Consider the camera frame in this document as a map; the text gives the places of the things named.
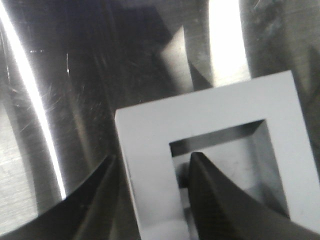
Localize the gray hollow cube base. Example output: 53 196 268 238
115 71 320 240

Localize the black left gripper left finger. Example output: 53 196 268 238
0 154 117 240

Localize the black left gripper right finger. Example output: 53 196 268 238
188 152 320 240

